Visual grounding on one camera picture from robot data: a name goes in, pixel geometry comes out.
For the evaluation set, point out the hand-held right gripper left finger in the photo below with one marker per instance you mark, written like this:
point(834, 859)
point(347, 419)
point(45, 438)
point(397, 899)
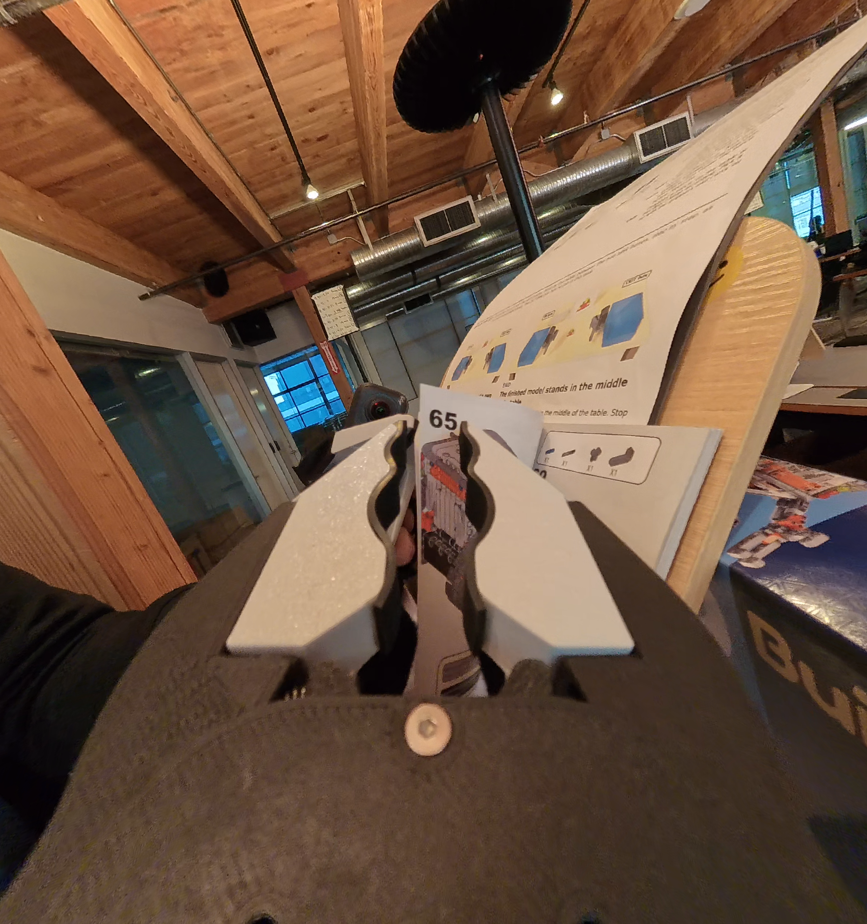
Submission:
point(310, 570)

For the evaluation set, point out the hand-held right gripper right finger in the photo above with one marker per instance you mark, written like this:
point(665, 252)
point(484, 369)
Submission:
point(549, 577)

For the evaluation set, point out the white instruction booklet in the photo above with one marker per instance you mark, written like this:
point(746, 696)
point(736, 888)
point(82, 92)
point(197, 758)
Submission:
point(621, 462)

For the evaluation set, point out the person's left hand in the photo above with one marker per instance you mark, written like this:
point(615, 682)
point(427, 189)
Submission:
point(404, 538)

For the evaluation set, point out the black box speaker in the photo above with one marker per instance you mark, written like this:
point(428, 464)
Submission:
point(253, 328)

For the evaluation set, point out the round black speaker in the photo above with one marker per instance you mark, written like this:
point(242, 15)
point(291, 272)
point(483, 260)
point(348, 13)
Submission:
point(214, 279)

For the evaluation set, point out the ceiling spot lamp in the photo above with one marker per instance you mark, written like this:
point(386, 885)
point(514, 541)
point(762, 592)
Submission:
point(556, 94)
point(311, 192)

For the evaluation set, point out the light wooden display board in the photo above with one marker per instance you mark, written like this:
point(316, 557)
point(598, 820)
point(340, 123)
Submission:
point(744, 397)

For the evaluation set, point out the white task instruction sheet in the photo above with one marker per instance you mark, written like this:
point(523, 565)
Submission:
point(621, 289)

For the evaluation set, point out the dark blue robot kit box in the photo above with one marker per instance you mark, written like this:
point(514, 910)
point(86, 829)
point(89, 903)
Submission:
point(823, 577)

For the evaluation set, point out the black pole with round disc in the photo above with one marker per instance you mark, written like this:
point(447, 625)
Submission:
point(476, 58)

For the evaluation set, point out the white wall chart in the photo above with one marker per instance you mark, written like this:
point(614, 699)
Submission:
point(334, 312)

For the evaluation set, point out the wooden support post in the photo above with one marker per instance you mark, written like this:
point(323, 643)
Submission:
point(58, 469)

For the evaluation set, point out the silver duct with vent grilles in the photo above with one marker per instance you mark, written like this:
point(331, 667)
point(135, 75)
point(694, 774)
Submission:
point(549, 184)

